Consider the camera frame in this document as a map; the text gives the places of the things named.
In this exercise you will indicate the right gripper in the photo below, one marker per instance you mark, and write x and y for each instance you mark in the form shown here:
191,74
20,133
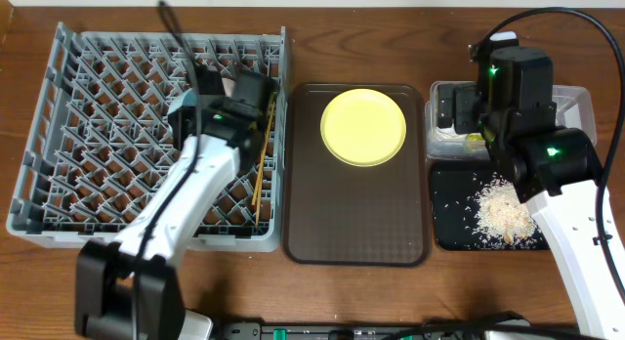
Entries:
463,99

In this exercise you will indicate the yellow plate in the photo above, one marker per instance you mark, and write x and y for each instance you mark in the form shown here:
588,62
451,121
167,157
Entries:
363,127

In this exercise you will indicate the rice food waste pile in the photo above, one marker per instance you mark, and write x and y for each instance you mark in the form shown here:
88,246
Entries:
493,218

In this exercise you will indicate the wooden chopstick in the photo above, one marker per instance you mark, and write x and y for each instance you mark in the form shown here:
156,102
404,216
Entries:
258,212
260,174

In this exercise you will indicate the white bowl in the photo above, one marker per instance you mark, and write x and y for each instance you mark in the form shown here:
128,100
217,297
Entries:
228,86

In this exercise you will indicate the light blue bowl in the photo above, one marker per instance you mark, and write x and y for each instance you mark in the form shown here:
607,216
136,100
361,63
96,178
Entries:
189,99

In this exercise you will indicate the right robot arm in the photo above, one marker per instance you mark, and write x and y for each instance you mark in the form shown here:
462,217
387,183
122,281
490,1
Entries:
556,173

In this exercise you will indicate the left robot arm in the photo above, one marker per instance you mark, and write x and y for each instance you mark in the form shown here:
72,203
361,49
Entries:
129,288

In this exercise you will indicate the black tray bin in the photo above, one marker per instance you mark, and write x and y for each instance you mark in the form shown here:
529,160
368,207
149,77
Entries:
450,181

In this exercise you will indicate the clear plastic bin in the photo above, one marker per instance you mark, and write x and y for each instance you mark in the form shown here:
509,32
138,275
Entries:
574,110

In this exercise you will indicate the dark brown serving tray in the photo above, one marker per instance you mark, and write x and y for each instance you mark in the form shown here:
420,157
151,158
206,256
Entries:
338,214

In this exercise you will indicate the grey dish rack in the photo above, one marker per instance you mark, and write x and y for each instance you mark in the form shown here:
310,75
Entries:
99,144

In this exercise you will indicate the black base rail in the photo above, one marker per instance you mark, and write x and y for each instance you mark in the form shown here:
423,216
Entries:
256,331

